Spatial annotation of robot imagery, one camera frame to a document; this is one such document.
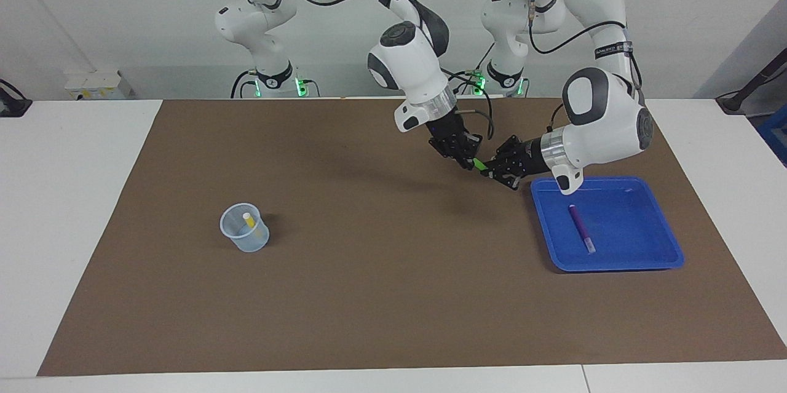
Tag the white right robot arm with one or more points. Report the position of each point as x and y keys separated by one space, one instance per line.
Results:
x=412 y=67

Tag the translucent plastic cup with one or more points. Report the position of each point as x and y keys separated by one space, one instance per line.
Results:
x=246 y=244

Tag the white box with yellow labels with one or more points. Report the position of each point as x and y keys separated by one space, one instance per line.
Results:
x=92 y=88

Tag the brown table mat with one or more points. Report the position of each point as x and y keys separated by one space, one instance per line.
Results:
x=393 y=294

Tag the green pen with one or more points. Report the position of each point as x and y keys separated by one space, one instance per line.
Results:
x=479 y=164

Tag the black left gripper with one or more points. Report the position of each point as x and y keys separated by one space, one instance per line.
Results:
x=532 y=156

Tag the black table clamp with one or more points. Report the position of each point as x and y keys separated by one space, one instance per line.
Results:
x=12 y=107

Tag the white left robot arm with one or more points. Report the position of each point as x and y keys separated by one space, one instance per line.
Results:
x=602 y=128

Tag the yellow pen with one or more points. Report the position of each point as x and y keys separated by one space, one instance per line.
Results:
x=249 y=221

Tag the blue plastic tray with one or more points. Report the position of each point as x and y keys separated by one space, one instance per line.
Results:
x=645 y=245

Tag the blue crate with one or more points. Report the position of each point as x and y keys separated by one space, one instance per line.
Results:
x=776 y=134

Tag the black stand pole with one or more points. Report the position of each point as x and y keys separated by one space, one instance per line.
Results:
x=731 y=103

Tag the purple pen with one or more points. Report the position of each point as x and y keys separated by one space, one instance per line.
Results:
x=580 y=227

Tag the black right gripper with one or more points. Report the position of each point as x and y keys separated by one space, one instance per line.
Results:
x=446 y=128

